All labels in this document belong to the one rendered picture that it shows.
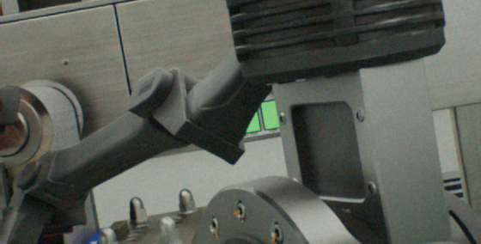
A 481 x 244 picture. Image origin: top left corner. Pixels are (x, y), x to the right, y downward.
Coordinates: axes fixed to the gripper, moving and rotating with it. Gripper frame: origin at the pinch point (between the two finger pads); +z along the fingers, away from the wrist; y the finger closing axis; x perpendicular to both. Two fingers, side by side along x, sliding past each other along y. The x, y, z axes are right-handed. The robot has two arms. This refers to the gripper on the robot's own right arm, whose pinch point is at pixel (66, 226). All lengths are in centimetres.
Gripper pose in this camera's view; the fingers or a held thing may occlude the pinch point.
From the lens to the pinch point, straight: 170.8
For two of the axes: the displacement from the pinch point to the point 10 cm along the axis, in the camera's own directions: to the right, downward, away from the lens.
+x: -1.3, -8.9, 4.3
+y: 9.9, -1.6, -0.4
